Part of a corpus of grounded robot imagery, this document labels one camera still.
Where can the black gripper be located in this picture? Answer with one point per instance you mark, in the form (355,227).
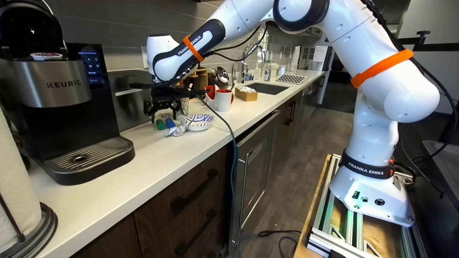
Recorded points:
(165,98)

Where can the green block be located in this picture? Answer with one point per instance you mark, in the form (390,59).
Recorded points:
(160,125)

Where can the blue block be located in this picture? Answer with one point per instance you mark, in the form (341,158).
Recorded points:
(169,124)

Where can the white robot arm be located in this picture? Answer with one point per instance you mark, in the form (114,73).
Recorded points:
(390,86)

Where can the blue patterned plate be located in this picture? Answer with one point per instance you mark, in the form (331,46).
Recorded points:
(198,122)

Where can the silver metal box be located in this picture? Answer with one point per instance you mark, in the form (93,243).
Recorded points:
(126,99)

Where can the white red mug back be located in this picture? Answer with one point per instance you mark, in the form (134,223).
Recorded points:
(209,92)

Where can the white red mug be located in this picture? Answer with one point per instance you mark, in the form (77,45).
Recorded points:
(209,92)
(223,99)

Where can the white red mug front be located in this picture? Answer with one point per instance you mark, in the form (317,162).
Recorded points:
(223,99)

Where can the wooden sugar packet tray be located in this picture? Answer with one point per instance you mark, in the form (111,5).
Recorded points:
(245,95)

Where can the chrome faucet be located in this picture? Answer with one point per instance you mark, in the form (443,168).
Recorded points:
(242,63)

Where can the sink basin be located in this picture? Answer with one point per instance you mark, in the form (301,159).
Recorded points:
(266,89)

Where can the black Keurig coffee maker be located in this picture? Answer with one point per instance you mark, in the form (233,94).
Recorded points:
(56,96)

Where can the white paper towel roll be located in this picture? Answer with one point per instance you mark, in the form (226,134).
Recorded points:
(25,224)

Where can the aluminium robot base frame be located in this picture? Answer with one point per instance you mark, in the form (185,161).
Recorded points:
(331,231)

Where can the black camera tripod mount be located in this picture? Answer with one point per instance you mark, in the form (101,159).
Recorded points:
(420,45)

